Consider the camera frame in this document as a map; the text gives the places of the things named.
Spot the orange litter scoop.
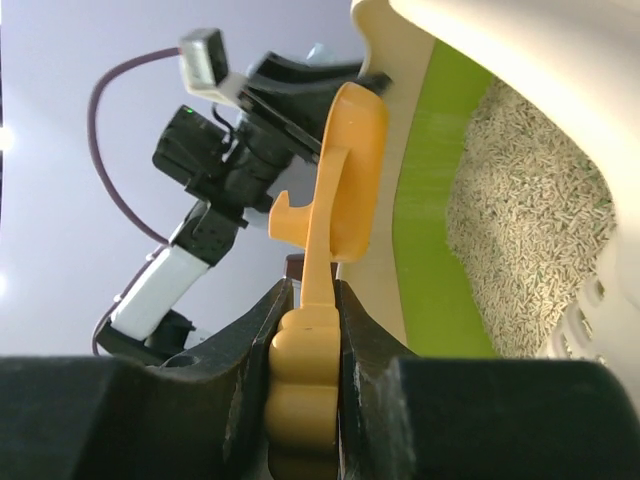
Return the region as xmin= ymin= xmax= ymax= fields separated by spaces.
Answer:
xmin=264 ymin=83 xmax=389 ymax=479

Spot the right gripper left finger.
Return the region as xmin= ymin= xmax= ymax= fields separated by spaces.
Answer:
xmin=1 ymin=279 xmax=293 ymax=479

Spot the brown leather holder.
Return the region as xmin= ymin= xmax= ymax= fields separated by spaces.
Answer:
xmin=284 ymin=253 xmax=304 ymax=308

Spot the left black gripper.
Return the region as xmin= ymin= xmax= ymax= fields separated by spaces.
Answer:
xmin=223 ymin=52 xmax=392 ymax=200

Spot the beige green litter box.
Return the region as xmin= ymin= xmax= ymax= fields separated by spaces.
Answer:
xmin=339 ymin=1 xmax=639 ymax=369

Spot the trash bin with blue bag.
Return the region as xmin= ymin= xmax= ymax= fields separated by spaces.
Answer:
xmin=305 ymin=43 xmax=337 ymax=66

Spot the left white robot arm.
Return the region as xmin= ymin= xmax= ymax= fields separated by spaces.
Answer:
xmin=87 ymin=46 xmax=391 ymax=365

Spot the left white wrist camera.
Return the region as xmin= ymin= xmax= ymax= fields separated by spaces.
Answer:
xmin=178 ymin=28 xmax=247 ymax=109

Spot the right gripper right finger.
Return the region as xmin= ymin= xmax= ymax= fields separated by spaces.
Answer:
xmin=335 ymin=281 xmax=639 ymax=479

